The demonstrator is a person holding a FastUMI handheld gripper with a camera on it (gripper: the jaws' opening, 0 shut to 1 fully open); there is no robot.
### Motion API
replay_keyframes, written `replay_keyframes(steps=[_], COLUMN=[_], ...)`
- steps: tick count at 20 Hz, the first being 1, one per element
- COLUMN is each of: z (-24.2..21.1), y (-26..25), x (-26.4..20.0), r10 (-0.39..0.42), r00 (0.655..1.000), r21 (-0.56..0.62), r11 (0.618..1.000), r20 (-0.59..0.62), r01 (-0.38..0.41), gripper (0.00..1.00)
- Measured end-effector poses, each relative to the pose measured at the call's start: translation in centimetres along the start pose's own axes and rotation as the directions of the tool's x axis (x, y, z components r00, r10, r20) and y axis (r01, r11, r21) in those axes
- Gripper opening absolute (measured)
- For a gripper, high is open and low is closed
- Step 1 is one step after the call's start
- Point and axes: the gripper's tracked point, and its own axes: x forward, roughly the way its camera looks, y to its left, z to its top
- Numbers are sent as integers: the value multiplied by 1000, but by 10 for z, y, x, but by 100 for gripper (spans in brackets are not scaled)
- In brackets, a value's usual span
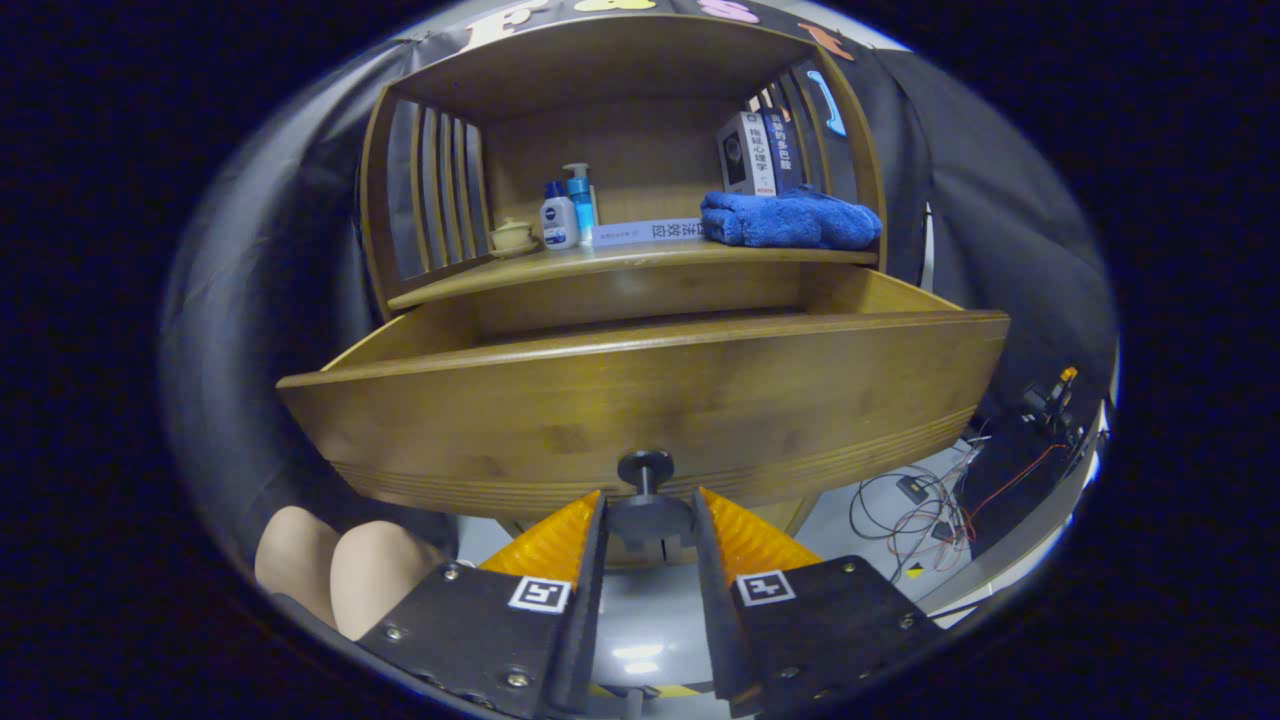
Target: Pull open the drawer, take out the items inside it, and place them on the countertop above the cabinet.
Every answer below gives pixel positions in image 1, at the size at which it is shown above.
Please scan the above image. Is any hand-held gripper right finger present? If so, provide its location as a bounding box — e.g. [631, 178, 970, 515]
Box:
[692, 486, 946, 719]

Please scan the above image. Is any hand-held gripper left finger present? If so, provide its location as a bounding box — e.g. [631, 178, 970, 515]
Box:
[355, 488, 608, 719]

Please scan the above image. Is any wooden countertop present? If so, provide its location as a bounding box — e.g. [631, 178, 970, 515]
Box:
[388, 238, 881, 311]

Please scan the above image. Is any wooden cabinet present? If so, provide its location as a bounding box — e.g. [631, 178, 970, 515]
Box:
[358, 12, 889, 571]

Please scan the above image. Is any person's right leg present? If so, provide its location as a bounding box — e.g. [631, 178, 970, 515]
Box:
[330, 520, 446, 641]

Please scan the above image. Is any person's leg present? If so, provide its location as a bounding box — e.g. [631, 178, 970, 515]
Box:
[330, 520, 446, 641]
[254, 505, 341, 629]

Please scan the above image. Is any person's left leg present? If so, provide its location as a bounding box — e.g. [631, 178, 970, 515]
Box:
[254, 505, 341, 629]

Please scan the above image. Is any cream lidded teacup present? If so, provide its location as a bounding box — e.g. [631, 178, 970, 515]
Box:
[488, 217, 541, 258]

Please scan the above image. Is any grey lying book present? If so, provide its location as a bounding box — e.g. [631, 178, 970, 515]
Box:
[590, 217, 706, 248]

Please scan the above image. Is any white bottle with blue cap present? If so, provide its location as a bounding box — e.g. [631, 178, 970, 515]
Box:
[540, 181, 581, 251]

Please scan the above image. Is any blue folded towel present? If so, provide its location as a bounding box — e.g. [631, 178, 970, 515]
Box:
[700, 186, 884, 251]

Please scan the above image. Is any blue pump bottle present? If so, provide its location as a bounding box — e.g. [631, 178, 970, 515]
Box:
[562, 163, 598, 244]

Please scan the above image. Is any black and orange clamp tool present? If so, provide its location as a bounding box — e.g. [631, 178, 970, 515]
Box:
[1020, 365, 1083, 433]

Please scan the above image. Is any white upright book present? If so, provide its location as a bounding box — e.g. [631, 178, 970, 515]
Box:
[716, 111, 779, 197]

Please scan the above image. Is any dark blue upright book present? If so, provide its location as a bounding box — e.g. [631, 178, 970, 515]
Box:
[762, 106, 806, 196]

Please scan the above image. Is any tangle of thin cables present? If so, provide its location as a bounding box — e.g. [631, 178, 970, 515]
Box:
[848, 440, 1071, 583]

